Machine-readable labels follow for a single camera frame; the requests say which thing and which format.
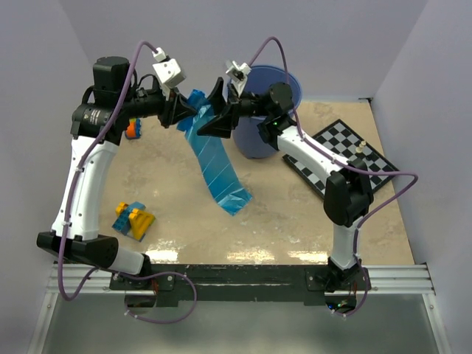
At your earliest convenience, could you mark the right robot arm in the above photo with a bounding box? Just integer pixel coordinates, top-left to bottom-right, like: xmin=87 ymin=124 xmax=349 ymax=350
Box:
xmin=198 ymin=77 xmax=373 ymax=292

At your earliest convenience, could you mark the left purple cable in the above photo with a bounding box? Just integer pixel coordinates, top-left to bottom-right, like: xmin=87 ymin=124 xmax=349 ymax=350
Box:
xmin=58 ymin=40 xmax=198 ymax=325

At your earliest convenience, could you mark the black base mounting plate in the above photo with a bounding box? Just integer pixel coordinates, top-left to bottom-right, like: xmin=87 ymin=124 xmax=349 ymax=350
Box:
xmin=110 ymin=264 xmax=371 ymax=308

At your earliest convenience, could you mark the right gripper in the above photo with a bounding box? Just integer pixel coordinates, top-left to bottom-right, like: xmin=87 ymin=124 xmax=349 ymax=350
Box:
xmin=192 ymin=78 xmax=272 ymax=139

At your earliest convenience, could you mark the orange blue toy car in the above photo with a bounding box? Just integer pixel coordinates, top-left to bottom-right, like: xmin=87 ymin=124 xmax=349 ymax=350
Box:
xmin=125 ymin=118 xmax=142 ymax=140

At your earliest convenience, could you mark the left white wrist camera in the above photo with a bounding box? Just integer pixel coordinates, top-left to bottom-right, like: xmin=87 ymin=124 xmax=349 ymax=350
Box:
xmin=153 ymin=47 xmax=187 ymax=90

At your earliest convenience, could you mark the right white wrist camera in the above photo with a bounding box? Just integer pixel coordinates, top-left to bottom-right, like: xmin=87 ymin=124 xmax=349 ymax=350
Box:
xmin=226 ymin=60 xmax=251 ymax=96

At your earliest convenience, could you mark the aluminium frame rail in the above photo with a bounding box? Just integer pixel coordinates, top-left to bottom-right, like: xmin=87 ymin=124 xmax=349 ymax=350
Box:
xmin=63 ymin=265 xmax=435 ymax=295

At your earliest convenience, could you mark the blue plastic trash bin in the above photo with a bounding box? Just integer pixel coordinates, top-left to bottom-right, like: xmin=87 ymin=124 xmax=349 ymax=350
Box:
xmin=232 ymin=65 xmax=286 ymax=159

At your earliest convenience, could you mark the yellow blue toy block pile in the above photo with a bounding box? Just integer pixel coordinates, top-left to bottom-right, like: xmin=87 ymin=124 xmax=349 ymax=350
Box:
xmin=112 ymin=201 xmax=156 ymax=242

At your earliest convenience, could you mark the blue trash bag roll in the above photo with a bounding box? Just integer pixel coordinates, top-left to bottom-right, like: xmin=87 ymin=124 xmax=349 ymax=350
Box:
xmin=177 ymin=89 xmax=252 ymax=216

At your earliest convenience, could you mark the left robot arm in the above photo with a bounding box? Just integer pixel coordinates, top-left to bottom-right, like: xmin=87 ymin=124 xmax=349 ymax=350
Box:
xmin=37 ymin=55 xmax=196 ymax=289

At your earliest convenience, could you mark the black white chessboard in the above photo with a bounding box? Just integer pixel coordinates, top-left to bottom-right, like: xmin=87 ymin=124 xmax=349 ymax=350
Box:
xmin=282 ymin=118 xmax=401 ymax=201

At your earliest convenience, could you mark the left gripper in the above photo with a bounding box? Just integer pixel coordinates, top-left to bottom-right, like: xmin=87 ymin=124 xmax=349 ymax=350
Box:
xmin=120 ymin=82 xmax=198 ymax=128

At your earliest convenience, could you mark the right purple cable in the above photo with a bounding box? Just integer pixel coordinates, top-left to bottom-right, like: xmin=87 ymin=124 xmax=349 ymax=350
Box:
xmin=249 ymin=35 xmax=420 ymax=318

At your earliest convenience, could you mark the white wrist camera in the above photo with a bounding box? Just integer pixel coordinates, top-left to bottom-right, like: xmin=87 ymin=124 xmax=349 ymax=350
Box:
xmin=153 ymin=47 xmax=187 ymax=90
xmin=226 ymin=60 xmax=251 ymax=96

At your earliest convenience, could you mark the purple cable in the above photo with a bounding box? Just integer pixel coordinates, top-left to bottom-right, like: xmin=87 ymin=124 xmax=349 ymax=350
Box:
xmin=58 ymin=40 xmax=198 ymax=325
xmin=249 ymin=35 xmax=420 ymax=318

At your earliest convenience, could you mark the white chess piece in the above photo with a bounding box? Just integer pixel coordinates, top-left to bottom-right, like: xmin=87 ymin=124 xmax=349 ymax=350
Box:
xmin=355 ymin=140 xmax=367 ymax=154

